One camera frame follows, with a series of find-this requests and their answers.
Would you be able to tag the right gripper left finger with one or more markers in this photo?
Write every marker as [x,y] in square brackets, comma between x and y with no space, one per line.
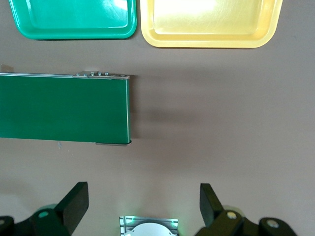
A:
[71,204]

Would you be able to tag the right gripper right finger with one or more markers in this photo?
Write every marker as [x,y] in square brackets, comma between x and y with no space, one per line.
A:
[211,209]

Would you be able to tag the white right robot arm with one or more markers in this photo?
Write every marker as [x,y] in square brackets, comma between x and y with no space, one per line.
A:
[150,231]

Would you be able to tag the green conveyor belt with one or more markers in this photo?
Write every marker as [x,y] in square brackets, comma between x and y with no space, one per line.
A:
[64,108]

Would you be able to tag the brown tape piece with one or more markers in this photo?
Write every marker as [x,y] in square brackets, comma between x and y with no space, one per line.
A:
[5,68]

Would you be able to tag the yellow plastic tray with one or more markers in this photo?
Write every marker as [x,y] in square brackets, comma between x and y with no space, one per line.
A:
[209,24]

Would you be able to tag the green plastic tray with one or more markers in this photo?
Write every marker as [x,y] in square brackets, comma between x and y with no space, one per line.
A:
[73,14]

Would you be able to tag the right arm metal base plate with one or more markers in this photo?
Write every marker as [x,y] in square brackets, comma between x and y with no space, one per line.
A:
[124,222]

